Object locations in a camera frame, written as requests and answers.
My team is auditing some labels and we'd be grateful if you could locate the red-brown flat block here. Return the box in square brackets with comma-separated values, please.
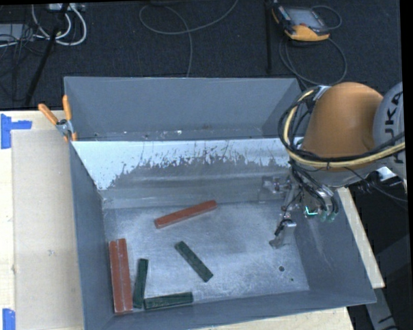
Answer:
[116, 237, 135, 313]
[108, 240, 126, 316]
[152, 200, 219, 230]

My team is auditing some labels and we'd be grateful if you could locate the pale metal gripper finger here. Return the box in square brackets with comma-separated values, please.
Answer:
[268, 215, 299, 251]
[258, 177, 291, 202]

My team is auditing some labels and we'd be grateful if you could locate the dark green flat block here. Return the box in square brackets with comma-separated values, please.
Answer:
[173, 238, 215, 285]
[130, 258, 152, 310]
[143, 291, 195, 312]

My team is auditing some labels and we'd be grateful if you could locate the pale wood flat board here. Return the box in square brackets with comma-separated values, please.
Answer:
[7, 127, 85, 330]

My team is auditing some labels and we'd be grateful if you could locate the grey metal bin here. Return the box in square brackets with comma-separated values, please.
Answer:
[63, 63, 379, 330]

